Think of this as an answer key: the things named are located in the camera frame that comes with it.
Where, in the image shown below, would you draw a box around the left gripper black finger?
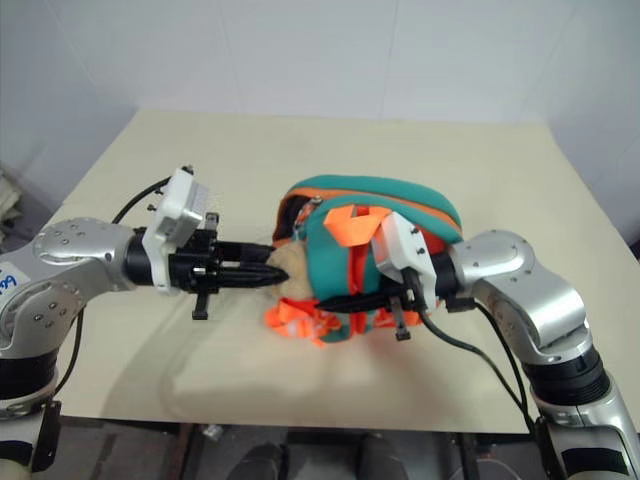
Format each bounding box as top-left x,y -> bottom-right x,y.
219,242 -> 277,264
222,262 -> 290,291

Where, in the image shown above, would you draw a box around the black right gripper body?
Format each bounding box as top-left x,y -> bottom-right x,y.
380,268 -> 427,342

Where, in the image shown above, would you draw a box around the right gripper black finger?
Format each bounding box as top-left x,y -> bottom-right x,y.
324,289 -> 397,307
317,298 -> 397,315

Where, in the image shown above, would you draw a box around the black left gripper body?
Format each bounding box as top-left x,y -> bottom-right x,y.
167,212 -> 227,321

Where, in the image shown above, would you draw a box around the beige plush toy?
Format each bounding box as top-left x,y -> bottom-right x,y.
267,243 -> 324,303

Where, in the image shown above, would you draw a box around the teal backpack with orange straps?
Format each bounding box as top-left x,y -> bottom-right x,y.
262,173 -> 464,351

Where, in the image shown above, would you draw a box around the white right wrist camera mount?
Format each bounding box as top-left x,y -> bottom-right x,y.
374,212 -> 439,311

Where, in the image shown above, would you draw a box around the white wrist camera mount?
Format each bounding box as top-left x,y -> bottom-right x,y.
142,164 -> 216,297
374,212 -> 439,311

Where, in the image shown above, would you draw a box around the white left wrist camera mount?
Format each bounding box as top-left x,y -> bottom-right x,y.
142,164 -> 216,297

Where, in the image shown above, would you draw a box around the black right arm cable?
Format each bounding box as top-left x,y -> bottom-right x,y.
404,269 -> 541,441

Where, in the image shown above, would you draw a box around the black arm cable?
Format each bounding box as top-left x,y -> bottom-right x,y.
404,269 -> 541,441
52,175 -> 174,401

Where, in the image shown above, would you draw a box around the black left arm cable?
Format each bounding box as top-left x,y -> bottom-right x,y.
52,175 -> 174,401

